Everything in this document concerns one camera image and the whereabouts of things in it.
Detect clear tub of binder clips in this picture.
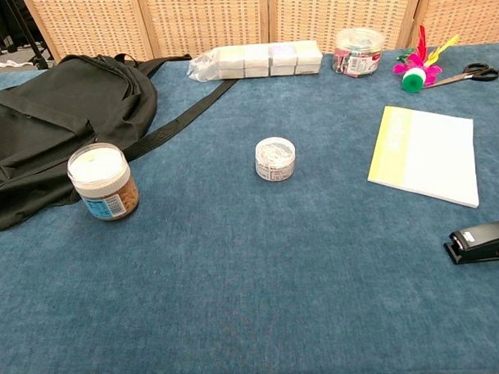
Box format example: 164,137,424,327
330,26,388,79

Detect black stapler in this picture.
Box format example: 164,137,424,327
442,217,499,266

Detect clear jar with brown contents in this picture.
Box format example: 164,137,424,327
66,141,141,223

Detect colourful feather shuttlecock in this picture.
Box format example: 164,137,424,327
391,23,463,95

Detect black handled scissors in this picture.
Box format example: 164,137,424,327
421,62,499,90

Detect yellow white notepad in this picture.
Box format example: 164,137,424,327
364,102,480,212

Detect blue table cloth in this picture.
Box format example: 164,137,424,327
0,42,499,374

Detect black fabric backpack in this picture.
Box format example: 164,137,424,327
0,48,243,233

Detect woven wooden folding screen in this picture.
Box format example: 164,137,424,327
22,0,499,65

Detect black tripod stand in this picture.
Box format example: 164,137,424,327
4,0,57,71

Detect wrapped pack of white boxes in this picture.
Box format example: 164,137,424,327
186,40,324,84

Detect small clear paper clip tub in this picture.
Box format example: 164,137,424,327
253,136,297,183

